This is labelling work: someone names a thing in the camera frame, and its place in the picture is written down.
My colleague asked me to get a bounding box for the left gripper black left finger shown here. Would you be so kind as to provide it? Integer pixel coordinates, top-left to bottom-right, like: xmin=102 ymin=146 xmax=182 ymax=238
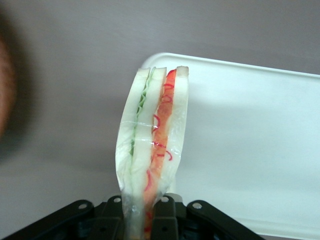
xmin=0 ymin=196 xmax=126 ymax=240

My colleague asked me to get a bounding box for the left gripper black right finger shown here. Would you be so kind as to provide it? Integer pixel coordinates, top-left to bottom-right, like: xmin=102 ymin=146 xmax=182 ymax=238
xmin=152 ymin=193 xmax=267 ymax=240

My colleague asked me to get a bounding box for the triangle sandwich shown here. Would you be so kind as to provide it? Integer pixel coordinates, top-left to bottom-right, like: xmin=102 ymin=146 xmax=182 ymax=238
xmin=114 ymin=65 xmax=190 ymax=240

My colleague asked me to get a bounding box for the cream plastic tray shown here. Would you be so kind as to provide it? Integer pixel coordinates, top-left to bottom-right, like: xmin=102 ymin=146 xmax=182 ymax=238
xmin=142 ymin=51 xmax=320 ymax=240

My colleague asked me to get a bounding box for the round brown wicker basket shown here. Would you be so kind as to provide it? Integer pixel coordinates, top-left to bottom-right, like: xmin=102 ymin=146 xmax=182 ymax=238
xmin=0 ymin=29 xmax=19 ymax=162

